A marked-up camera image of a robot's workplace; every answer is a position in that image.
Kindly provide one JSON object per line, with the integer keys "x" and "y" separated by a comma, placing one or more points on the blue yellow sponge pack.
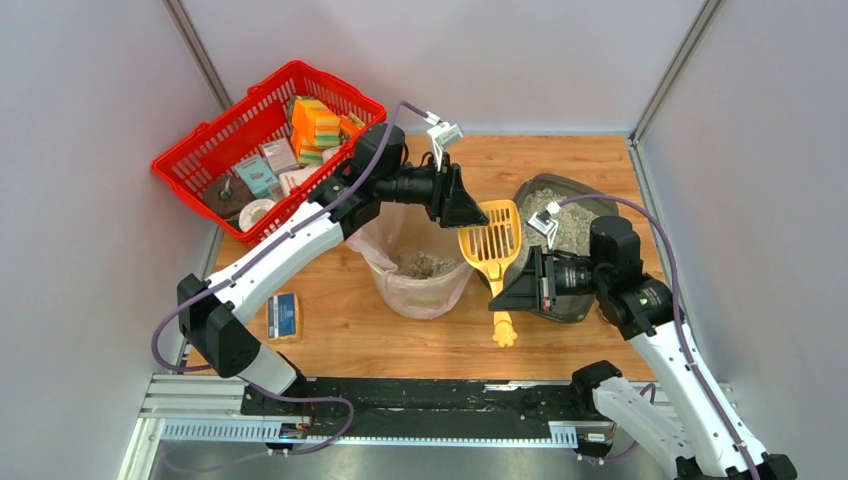
{"x": 283, "y": 318}

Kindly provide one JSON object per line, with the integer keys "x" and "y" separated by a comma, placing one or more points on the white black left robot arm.
{"x": 213, "y": 313}

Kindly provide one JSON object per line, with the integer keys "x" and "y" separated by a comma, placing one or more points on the orange sponge stack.
{"x": 315, "y": 128}

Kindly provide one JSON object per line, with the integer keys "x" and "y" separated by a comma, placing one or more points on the white tape roll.
{"x": 253, "y": 212}

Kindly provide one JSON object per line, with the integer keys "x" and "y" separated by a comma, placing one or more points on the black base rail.
{"x": 444, "y": 410}

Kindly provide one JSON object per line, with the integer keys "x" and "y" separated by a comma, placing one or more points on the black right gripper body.
{"x": 541, "y": 280}

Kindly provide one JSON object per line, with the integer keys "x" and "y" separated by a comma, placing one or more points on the yellow litter scoop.
{"x": 492, "y": 248}

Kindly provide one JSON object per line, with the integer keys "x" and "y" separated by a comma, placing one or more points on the white bin with bag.
{"x": 416, "y": 265}

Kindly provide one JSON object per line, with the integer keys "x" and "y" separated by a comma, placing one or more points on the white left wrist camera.
{"x": 442, "y": 135}

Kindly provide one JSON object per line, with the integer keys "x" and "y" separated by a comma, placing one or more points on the grey litter box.
{"x": 572, "y": 233}

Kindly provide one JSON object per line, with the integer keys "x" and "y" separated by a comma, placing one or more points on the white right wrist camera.
{"x": 546, "y": 223}

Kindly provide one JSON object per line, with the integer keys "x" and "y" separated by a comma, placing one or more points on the teal small box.
{"x": 257, "y": 175}

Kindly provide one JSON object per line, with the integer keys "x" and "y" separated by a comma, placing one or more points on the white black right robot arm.
{"x": 706, "y": 439}

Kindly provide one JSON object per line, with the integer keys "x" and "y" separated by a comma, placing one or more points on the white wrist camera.
{"x": 442, "y": 135}
{"x": 546, "y": 223}

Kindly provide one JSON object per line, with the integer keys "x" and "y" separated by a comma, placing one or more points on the red shopping basket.
{"x": 213, "y": 149}

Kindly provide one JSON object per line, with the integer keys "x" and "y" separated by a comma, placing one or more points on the brown round disc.
{"x": 227, "y": 196}

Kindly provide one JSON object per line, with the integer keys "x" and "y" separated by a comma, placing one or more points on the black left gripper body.
{"x": 448, "y": 192}

